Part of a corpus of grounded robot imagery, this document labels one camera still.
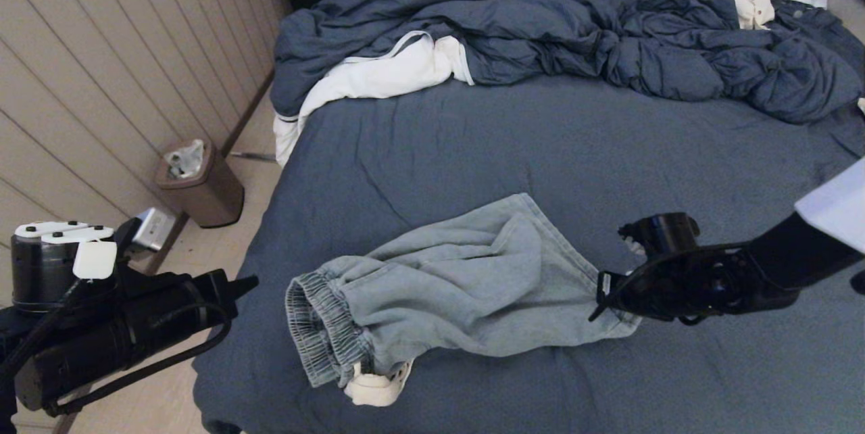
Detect light blue denim shorts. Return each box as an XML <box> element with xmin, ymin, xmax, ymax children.
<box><xmin>285</xmin><ymin>193</ymin><xmax>643</xmax><ymax>408</ymax></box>

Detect brown trash bin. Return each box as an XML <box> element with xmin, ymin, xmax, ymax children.
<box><xmin>154</xmin><ymin>139</ymin><xmax>246</xmax><ymax>229</ymax></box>

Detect blue bed sheet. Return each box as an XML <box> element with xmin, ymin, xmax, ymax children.
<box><xmin>193</xmin><ymin>72</ymin><xmax>865</xmax><ymax>434</ymax></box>

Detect white plastic bin bag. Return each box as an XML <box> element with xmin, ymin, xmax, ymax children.
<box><xmin>164</xmin><ymin>139</ymin><xmax>206</xmax><ymax>180</ymax></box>

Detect white garment with dark trim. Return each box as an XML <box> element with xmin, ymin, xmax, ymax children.
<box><xmin>272</xmin><ymin>30</ymin><xmax>474</xmax><ymax>168</ymax></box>

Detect crumpled dark blue duvet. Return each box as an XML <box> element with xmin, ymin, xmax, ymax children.
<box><xmin>270</xmin><ymin>0</ymin><xmax>865</xmax><ymax>125</ymax></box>

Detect blue denim shirt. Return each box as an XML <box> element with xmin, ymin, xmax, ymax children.
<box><xmin>770</xmin><ymin>0</ymin><xmax>865</xmax><ymax>76</ymax></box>

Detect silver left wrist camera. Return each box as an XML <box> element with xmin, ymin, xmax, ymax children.
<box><xmin>132</xmin><ymin>208</ymin><xmax>177</xmax><ymax>252</ymax></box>

